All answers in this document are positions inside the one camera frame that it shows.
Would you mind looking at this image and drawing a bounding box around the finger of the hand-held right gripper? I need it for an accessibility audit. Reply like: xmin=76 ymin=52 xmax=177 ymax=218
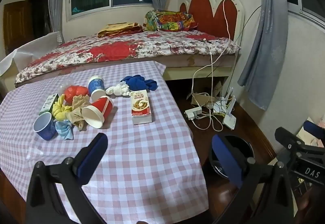
xmin=303 ymin=120 xmax=325 ymax=138
xmin=275 ymin=127 xmax=325 ymax=156

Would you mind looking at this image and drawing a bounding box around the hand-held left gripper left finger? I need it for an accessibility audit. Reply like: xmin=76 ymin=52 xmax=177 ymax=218
xmin=25 ymin=133 xmax=109 ymax=224

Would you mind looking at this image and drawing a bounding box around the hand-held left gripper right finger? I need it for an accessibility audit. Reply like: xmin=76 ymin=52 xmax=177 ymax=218
xmin=211 ymin=134 xmax=300 ymax=224

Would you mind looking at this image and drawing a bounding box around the black round trash bin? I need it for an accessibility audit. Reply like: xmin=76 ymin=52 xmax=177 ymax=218
xmin=208 ymin=134 xmax=255 ymax=179

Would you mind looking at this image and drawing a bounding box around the beige cloth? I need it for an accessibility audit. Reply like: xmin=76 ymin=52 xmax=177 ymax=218
xmin=65 ymin=94 xmax=91 ymax=131

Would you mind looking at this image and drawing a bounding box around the red plastic bag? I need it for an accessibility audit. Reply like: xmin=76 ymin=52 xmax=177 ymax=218
xmin=63 ymin=85 xmax=89 ymax=103

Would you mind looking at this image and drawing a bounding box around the clear plastic bag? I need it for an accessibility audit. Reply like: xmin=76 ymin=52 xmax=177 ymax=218
xmin=58 ymin=75 xmax=78 ymax=94

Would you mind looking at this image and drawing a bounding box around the pale box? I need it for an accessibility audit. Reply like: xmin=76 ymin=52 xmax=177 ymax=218
xmin=296 ymin=117 xmax=325 ymax=148

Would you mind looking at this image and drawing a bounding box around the white router with antennas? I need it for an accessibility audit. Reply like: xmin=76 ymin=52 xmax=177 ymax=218
xmin=222 ymin=87 xmax=237 ymax=130

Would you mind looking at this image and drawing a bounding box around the light blue crumpled cloth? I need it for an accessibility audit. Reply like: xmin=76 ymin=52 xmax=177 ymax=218
xmin=55 ymin=119 xmax=75 ymax=141

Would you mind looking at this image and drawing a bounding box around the pink checkered tablecloth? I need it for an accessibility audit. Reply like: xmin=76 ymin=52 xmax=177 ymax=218
xmin=0 ymin=61 xmax=210 ymax=224

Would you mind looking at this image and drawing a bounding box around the red paper cup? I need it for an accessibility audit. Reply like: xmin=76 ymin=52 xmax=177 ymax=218
xmin=81 ymin=95 xmax=114 ymax=129

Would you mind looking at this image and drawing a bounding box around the white modem box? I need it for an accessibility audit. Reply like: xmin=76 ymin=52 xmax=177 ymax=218
xmin=212 ymin=97 xmax=229 ymax=114

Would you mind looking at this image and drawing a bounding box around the yellow crumpled cloth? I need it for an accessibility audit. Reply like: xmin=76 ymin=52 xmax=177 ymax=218
xmin=52 ymin=94 xmax=74 ymax=122

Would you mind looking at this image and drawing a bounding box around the white power strip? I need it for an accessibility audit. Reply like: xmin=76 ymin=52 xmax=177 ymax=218
xmin=184 ymin=106 xmax=203 ymax=121

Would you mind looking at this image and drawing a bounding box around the open cardboard box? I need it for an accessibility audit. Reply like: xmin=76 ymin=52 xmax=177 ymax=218
xmin=187 ymin=90 xmax=216 ymax=107

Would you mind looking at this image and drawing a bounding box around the red white carton box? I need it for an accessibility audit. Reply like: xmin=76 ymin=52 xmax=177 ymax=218
xmin=130 ymin=89 xmax=153 ymax=125

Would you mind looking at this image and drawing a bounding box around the green white small box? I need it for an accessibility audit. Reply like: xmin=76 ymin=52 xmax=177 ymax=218
xmin=39 ymin=94 xmax=59 ymax=116

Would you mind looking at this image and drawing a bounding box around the white crumpled cloth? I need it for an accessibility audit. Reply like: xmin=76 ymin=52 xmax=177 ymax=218
xmin=105 ymin=81 xmax=133 ymax=98

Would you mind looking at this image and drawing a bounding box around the grey tied curtain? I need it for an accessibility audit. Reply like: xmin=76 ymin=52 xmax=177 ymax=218
xmin=237 ymin=0 xmax=291 ymax=112

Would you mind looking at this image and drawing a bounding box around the bed with floral sheet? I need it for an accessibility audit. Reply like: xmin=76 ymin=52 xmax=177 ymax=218
xmin=14 ymin=29 xmax=242 ymax=88

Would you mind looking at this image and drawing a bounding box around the white plastic sheet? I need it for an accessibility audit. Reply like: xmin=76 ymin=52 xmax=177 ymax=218
xmin=0 ymin=31 xmax=64 ymax=80

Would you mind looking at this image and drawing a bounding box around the yellow folded blanket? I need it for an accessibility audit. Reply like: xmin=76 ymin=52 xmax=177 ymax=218
xmin=97 ymin=23 xmax=144 ymax=38

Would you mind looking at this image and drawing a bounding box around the colourful patterned pillow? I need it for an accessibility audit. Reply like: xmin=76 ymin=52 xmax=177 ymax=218
xmin=143 ymin=10 xmax=199 ymax=32

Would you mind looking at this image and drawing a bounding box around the red heart headboard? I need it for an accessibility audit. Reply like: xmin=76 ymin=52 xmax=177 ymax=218
xmin=179 ymin=0 xmax=246 ymax=44

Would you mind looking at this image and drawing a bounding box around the brown wooden door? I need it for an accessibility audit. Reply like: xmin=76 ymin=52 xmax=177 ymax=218
xmin=3 ymin=0 xmax=34 ymax=48

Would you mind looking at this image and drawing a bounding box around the yellow network cable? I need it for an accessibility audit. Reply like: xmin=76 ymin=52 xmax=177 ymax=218
xmin=216 ymin=96 xmax=235 ymax=115

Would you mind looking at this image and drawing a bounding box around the white cable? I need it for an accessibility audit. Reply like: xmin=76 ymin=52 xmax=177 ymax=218
xmin=193 ymin=37 xmax=224 ymax=132
xmin=192 ymin=0 xmax=241 ymax=123

